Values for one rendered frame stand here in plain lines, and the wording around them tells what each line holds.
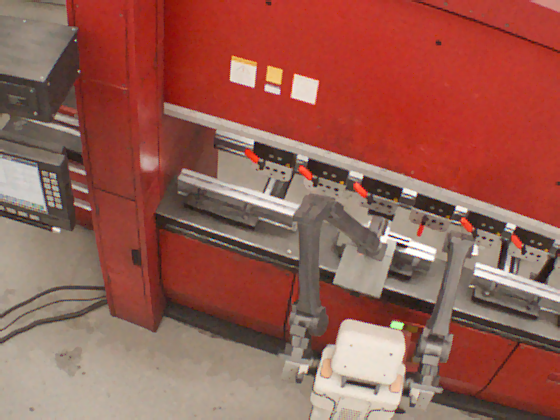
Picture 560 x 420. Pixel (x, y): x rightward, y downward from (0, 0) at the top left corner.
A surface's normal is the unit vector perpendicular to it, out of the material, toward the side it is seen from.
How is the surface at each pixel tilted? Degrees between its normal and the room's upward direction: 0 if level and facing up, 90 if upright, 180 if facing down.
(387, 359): 48
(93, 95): 90
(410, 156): 90
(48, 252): 0
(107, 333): 0
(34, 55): 0
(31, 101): 90
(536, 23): 90
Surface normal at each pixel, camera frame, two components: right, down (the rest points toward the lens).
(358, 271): 0.10, -0.59
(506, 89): -0.31, 0.75
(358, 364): -0.10, 0.17
